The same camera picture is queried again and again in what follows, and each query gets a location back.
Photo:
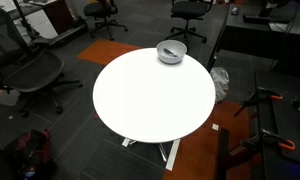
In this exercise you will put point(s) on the red black backpack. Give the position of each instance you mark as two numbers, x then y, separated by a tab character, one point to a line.
30	156

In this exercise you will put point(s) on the black keyboard device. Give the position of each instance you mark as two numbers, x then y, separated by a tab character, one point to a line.
255	19

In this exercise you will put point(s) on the orange handled clamp upper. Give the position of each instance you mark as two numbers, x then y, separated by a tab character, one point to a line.
259	94

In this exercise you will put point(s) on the orange handled clamp lower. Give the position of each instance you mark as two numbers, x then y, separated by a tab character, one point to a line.
254	143

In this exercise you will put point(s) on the black office chair far left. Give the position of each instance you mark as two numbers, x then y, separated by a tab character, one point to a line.
103	9

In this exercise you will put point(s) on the teal marker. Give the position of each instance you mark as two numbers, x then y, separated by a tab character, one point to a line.
167	51

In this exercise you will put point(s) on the round white table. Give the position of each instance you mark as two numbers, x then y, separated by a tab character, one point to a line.
143	99

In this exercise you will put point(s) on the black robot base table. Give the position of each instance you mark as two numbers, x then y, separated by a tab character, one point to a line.
281	117

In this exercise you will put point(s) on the computer mouse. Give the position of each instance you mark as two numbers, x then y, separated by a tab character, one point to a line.
235	11

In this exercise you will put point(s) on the black desk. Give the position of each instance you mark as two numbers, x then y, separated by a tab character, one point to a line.
278	40

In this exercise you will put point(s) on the orange handled clamp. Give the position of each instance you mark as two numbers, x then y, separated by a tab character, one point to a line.
254	143
259	94

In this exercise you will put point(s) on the white plastic bag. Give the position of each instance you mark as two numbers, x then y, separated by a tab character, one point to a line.
221	82

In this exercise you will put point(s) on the white bowl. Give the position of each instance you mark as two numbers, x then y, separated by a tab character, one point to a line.
174	46

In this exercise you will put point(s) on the black mesh office chair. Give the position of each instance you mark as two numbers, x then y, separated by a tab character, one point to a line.
28	71

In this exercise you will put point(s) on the black office chair far centre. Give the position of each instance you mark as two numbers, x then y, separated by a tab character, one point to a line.
189	10

